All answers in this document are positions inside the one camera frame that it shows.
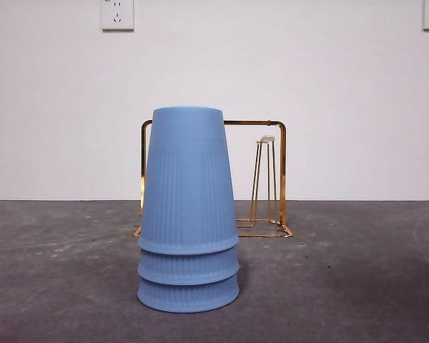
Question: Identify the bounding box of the blue ribbed plastic cup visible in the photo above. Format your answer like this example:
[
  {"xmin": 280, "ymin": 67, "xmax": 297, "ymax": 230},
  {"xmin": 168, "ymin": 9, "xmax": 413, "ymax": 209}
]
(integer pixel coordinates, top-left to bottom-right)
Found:
[
  {"xmin": 137, "ymin": 244, "xmax": 241, "ymax": 287},
  {"xmin": 137, "ymin": 277, "xmax": 241, "ymax": 314},
  {"xmin": 138, "ymin": 106, "xmax": 239, "ymax": 255}
]

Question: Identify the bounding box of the gold wire cup holder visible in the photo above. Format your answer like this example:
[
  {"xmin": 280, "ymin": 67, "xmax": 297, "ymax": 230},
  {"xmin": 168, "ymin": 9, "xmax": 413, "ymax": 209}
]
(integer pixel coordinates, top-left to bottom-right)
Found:
[{"xmin": 133, "ymin": 119, "xmax": 294, "ymax": 239}]

